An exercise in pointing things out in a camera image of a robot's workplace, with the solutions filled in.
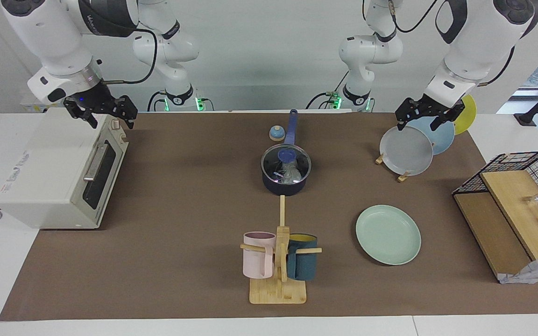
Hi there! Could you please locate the glass lid with blue knob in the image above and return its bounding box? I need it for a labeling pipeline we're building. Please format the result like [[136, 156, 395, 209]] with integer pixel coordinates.
[[261, 144, 312, 183]]

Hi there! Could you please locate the light blue plate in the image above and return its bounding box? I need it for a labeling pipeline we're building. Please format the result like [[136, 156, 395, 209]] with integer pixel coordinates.
[[409, 117, 456, 155]]

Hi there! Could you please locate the grey plate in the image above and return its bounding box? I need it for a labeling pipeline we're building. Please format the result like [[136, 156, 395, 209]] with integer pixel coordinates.
[[380, 125, 434, 176]]

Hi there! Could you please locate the yellow plate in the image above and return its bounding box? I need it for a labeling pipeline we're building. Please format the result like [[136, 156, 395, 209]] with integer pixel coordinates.
[[453, 95, 477, 135]]

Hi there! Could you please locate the wooden plate rack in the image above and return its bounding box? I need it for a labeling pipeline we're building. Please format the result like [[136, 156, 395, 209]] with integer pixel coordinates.
[[375, 152, 411, 183]]

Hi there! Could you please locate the pale green plate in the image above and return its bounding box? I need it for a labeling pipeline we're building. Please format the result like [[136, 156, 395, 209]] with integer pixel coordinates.
[[355, 204, 422, 266]]

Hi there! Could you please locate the white power strip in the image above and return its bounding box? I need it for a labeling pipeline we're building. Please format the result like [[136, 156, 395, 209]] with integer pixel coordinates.
[[21, 91, 71, 112]]

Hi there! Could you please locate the cream toaster oven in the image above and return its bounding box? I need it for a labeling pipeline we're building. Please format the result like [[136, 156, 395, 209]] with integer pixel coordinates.
[[0, 108, 129, 230]]

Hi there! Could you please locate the brown table mat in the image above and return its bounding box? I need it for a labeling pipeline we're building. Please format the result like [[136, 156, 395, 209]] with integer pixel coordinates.
[[0, 112, 538, 322]]

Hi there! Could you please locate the teal mug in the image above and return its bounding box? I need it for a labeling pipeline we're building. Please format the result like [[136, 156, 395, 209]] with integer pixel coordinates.
[[287, 233, 318, 281]]

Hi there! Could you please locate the grey marbled cloth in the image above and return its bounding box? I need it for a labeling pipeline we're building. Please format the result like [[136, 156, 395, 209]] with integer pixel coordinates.
[[498, 253, 538, 285]]

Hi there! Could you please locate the pink mug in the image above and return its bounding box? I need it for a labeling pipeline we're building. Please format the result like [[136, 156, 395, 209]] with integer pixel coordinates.
[[243, 232, 276, 280]]

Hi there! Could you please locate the wooden mug tree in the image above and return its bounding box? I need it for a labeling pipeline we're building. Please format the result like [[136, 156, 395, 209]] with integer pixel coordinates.
[[240, 195, 322, 305]]

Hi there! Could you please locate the wooden shelf with wire basket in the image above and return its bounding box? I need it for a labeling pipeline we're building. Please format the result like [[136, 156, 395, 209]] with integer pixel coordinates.
[[452, 151, 538, 280]]

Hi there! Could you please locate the dark pot with blue handle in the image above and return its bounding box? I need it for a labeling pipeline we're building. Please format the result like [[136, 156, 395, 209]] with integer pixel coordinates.
[[261, 109, 312, 196]]

